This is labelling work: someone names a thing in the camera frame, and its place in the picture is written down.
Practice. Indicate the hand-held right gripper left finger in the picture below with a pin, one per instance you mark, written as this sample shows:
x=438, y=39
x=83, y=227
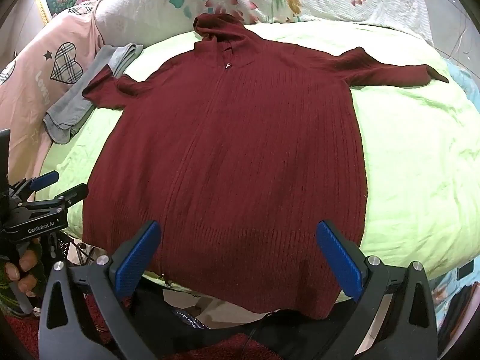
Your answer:
x=137, y=258

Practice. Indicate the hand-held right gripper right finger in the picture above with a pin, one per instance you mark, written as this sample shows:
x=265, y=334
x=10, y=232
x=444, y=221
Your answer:
x=339, y=258

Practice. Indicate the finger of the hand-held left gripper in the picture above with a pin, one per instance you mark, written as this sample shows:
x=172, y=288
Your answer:
x=44, y=180
x=73, y=193

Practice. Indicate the maroon knitted hooded sweater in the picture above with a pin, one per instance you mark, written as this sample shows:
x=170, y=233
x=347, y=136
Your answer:
x=232, y=157

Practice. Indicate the person's left hand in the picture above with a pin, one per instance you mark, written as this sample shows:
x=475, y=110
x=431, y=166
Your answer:
x=32, y=266

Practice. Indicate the grey garment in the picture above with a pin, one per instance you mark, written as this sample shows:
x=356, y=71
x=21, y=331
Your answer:
x=71, y=108

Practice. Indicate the black cloth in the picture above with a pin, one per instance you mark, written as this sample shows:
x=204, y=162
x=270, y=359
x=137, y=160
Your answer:
x=300, y=330

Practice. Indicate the light green bed sheet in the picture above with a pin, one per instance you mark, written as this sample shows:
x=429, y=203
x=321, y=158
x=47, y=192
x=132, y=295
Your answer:
x=405, y=150

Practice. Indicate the dark cloth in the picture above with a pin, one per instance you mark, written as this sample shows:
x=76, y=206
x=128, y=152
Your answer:
x=455, y=315

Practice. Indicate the light blue cloth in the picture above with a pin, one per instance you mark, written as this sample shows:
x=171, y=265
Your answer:
x=467, y=82

